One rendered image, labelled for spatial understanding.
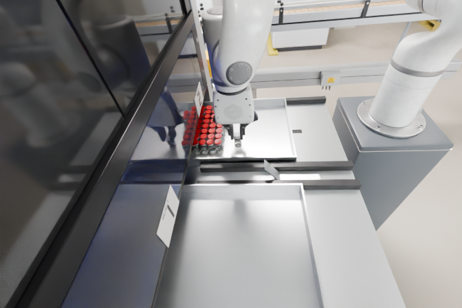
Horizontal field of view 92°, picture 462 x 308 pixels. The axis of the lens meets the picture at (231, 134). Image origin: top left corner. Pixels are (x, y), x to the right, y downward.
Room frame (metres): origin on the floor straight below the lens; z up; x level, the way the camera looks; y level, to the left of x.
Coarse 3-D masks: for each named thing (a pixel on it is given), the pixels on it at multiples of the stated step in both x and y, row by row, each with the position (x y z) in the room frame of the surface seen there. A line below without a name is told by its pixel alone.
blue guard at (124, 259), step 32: (192, 64) 0.54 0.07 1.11; (160, 96) 0.32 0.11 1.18; (192, 96) 0.48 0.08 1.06; (160, 128) 0.28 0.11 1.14; (192, 128) 0.42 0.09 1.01; (160, 160) 0.24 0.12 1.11; (128, 192) 0.15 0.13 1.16; (160, 192) 0.20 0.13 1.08; (128, 224) 0.13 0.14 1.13; (96, 256) 0.08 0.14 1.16; (128, 256) 0.10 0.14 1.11; (160, 256) 0.13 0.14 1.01; (96, 288) 0.06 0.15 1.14; (128, 288) 0.07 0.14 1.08
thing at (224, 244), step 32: (192, 192) 0.31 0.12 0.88; (224, 192) 0.30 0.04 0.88; (256, 192) 0.29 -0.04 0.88; (288, 192) 0.28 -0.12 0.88; (192, 224) 0.23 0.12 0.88; (224, 224) 0.22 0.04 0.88; (256, 224) 0.21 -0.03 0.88; (288, 224) 0.20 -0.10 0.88; (192, 256) 0.16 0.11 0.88; (224, 256) 0.15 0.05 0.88; (256, 256) 0.14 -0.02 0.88; (288, 256) 0.14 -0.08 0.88; (160, 288) 0.11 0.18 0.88; (192, 288) 0.10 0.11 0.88; (224, 288) 0.10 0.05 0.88; (256, 288) 0.09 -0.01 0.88; (288, 288) 0.08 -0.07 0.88; (320, 288) 0.07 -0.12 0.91
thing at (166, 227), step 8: (168, 192) 0.22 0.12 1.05; (168, 200) 0.21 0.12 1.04; (176, 200) 0.22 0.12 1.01; (176, 208) 0.21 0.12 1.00; (168, 216) 0.19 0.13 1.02; (160, 224) 0.16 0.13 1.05; (168, 224) 0.17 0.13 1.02; (160, 232) 0.15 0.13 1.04; (168, 232) 0.16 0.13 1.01; (168, 240) 0.15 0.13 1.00
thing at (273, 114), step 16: (256, 112) 0.60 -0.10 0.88; (272, 112) 0.58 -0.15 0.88; (256, 128) 0.52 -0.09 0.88; (272, 128) 0.51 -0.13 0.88; (288, 128) 0.49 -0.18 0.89; (224, 144) 0.47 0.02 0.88; (256, 144) 0.45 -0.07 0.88; (272, 144) 0.44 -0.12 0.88; (288, 144) 0.43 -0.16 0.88; (192, 160) 0.40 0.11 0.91; (208, 160) 0.39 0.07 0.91; (224, 160) 0.39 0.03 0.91; (240, 160) 0.38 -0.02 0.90; (256, 160) 0.37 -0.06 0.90; (272, 160) 0.37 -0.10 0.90; (288, 160) 0.36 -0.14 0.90
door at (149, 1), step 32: (64, 0) 0.24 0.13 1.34; (96, 0) 0.28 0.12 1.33; (128, 0) 0.35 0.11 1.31; (160, 0) 0.47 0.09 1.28; (96, 32) 0.26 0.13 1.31; (128, 32) 0.32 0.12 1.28; (160, 32) 0.42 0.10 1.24; (96, 64) 0.23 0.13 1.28; (128, 64) 0.29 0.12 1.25; (128, 96) 0.25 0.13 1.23
